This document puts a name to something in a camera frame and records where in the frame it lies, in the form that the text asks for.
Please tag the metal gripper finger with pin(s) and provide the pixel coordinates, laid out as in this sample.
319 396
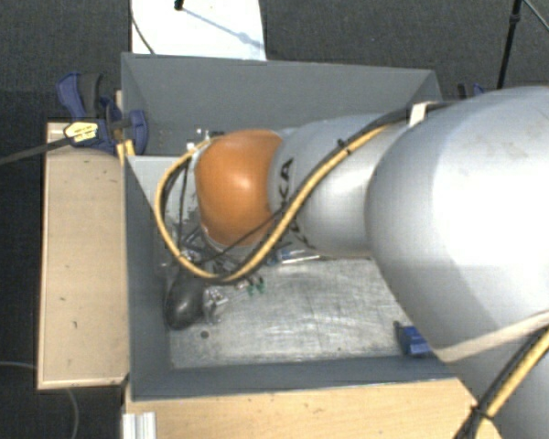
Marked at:
219 296
214 313

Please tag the black rounded object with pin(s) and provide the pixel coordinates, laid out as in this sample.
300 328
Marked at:
181 302

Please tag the blue and white stick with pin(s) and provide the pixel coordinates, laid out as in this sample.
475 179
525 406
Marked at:
297 258

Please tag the grey metal bin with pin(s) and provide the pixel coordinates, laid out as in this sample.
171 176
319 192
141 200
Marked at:
302 318

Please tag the pale wood board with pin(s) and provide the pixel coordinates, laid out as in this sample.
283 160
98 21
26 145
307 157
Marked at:
82 254

